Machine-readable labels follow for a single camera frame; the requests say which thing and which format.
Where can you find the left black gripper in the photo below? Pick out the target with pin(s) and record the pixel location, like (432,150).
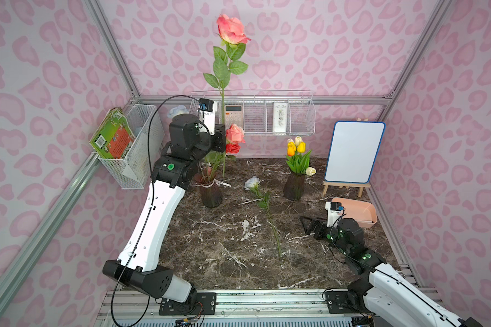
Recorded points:
(219,139)

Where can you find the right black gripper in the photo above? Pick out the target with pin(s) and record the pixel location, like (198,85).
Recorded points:
(319,227)

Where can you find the red rose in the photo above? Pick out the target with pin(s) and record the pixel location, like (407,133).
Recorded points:
(232,148)

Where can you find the pink rose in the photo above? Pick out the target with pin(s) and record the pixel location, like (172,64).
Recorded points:
(235,134)
(227,62)

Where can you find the dark red vase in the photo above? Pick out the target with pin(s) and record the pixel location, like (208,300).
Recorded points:
(294,186)
(210,193)

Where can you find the pink plastic tray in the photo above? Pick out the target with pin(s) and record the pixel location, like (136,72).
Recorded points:
(363,212)

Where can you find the white rose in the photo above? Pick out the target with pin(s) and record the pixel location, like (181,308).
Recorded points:
(253,185)
(175,111)

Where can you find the small cream tulip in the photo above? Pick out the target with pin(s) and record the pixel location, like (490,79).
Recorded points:
(310,171)

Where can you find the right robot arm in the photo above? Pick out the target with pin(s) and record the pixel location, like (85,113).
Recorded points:
(380,289)

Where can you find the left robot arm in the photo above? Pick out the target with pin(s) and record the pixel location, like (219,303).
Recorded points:
(138,266)

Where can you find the pink calculator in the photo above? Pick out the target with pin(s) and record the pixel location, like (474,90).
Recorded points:
(234,114)

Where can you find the white tag on vase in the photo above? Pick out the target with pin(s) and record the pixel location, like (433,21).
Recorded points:
(221,182)

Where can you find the small whiteboard on easel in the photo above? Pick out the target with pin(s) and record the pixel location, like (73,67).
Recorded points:
(353,151)

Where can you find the white mesh side basket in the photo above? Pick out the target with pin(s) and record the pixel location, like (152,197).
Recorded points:
(133,171)

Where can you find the green and red book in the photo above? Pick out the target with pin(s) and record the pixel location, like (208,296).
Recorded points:
(114,138)

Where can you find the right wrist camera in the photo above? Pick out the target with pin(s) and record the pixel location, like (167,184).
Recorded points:
(335,211)

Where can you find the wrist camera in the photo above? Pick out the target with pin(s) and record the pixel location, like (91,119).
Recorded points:
(208,112)
(335,211)

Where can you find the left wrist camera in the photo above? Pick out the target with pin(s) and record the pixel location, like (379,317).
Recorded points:
(208,112)

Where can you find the white wire wall shelf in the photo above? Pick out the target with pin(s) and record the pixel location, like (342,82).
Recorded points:
(258,109)

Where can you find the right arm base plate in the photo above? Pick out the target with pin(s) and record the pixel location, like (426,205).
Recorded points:
(343,302)

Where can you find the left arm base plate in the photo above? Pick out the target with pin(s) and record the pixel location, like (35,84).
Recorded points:
(204,303)

